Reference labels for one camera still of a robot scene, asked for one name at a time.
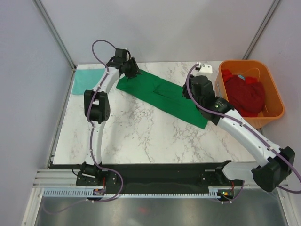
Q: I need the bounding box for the aluminium frame post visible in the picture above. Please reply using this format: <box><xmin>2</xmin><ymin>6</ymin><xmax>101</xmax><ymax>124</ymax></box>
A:
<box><xmin>33</xmin><ymin>0</ymin><xmax>76</xmax><ymax>71</ymax></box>
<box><xmin>242</xmin><ymin>0</ymin><xmax>282</xmax><ymax>60</ymax></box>

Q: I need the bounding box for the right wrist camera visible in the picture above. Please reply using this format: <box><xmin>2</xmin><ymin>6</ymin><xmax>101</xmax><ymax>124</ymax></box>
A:
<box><xmin>195</xmin><ymin>62</ymin><xmax>213</xmax><ymax>76</ymax></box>

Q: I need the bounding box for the bright red t shirt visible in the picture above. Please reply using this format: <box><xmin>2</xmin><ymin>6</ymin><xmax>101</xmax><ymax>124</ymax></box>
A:
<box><xmin>222</xmin><ymin>69</ymin><xmax>257</xmax><ymax>84</ymax></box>

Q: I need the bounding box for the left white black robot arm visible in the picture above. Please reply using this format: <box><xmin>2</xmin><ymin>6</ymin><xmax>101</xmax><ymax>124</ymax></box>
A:
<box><xmin>84</xmin><ymin>48</ymin><xmax>141</xmax><ymax>166</ymax></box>

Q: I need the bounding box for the dark red t shirt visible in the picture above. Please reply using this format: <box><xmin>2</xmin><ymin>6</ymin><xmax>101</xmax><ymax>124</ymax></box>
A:
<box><xmin>224</xmin><ymin>75</ymin><xmax>265</xmax><ymax>117</ymax></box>

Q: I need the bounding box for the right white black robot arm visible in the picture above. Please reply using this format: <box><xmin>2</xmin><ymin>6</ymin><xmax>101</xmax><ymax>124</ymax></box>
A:
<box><xmin>182</xmin><ymin>74</ymin><xmax>295</xmax><ymax>192</ymax></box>

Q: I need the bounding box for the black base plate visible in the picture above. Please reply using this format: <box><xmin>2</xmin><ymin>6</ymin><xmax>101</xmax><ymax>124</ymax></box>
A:
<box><xmin>76</xmin><ymin>163</ymin><xmax>242</xmax><ymax>194</ymax></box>

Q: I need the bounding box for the right aluminium frame post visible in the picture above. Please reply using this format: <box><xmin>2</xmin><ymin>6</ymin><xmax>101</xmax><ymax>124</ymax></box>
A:
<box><xmin>242</xmin><ymin>0</ymin><xmax>282</xmax><ymax>60</ymax></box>

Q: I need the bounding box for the aluminium rail profile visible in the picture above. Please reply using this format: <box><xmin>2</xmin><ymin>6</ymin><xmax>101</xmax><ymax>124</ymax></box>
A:
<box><xmin>33</xmin><ymin>169</ymin><xmax>77</xmax><ymax>188</ymax></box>

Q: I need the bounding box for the left aluminium frame post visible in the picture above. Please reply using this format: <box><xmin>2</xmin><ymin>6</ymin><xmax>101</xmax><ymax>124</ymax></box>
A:
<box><xmin>33</xmin><ymin>0</ymin><xmax>76</xmax><ymax>71</ymax></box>

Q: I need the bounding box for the green t shirt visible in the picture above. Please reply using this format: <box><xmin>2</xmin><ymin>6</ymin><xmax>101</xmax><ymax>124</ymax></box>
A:
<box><xmin>116</xmin><ymin>70</ymin><xmax>207</xmax><ymax>129</ymax></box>

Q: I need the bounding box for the folded teal t shirt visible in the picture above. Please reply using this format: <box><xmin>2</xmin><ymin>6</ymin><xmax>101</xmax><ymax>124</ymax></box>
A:
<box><xmin>72</xmin><ymin>69</ymin><xmax>105</xmax><ymax>96</ymax></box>

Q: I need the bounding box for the white slotted cable duct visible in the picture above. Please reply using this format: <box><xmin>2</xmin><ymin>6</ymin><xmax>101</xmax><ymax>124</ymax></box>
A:
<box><xmin>43</xmin><ymin>188</ymin><xmax>229</xmax><ymax>199</ymax></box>

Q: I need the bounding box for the orange plastic bin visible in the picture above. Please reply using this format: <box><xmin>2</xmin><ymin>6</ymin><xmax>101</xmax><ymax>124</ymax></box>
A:
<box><xmin>215</xmin><ymin>60</ymin><xmax>285</xmax><ymax>129</ymax></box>

